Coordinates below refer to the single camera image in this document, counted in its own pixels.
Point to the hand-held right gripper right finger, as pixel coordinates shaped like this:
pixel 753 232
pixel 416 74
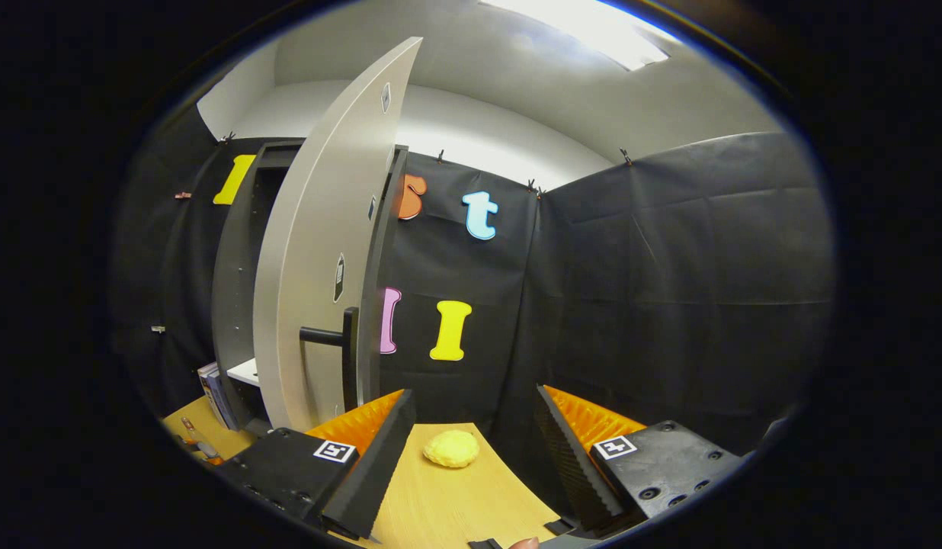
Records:
pixel 574 465

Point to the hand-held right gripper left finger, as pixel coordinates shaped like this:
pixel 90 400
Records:
pixel 376 465

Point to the round brown coaster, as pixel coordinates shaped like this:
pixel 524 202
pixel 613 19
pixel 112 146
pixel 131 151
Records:
pixel 216 460

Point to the yellow lumpy toy fruit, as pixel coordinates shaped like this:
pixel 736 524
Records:
pixel 451 448

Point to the blue upright book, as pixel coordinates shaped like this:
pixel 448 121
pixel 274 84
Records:
pixel 229 408

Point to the white upright book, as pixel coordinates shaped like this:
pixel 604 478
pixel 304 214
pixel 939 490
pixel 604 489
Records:
pixel 209 389

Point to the black backdrop cloth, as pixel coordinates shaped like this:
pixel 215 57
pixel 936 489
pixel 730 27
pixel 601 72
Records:
pixel 669 290

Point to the long ceiling light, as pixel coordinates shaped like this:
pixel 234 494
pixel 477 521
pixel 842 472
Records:
pixel 593 30

